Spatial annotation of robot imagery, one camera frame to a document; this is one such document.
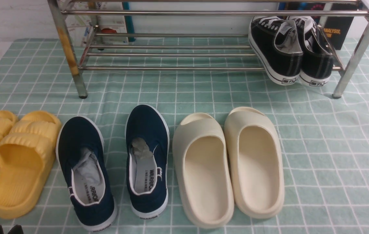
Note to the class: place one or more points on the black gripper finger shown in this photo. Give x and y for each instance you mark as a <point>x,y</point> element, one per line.
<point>17,229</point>

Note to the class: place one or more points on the navy slip-on shoe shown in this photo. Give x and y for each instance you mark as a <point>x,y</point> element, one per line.
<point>80,153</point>
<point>147,142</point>

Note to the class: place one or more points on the metal shoe rack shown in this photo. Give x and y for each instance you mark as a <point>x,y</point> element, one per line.
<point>60,12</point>

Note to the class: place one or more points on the right yellow slide sandal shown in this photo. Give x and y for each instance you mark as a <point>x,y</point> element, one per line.
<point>27,155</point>

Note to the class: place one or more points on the left cream slide sandal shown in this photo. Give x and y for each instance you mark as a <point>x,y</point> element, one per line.
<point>201,166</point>

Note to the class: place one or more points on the cream slide sandal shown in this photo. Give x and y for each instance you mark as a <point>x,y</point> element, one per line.
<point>256,165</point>
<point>201,166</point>

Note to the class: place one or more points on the white printed box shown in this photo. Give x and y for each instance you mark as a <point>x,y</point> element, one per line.
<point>79,26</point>

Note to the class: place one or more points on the teal blue pole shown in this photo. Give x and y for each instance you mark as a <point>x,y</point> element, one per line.
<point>129,22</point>

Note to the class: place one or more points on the right cream slide sandal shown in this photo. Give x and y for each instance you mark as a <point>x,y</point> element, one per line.
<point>256,165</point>

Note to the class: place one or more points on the left black canvas sneaker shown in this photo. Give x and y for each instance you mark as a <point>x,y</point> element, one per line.
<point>275,42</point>

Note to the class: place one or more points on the black canvas sneaker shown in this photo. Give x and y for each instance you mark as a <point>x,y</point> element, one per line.
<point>318,60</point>
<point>275,42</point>

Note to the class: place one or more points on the green checkered cloth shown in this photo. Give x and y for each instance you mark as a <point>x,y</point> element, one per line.
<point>324,141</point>

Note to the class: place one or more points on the right black canvas sneaker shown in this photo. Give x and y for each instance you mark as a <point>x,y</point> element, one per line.
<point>318,60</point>

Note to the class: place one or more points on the black book with orange text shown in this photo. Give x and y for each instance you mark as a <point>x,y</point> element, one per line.
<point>336,28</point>

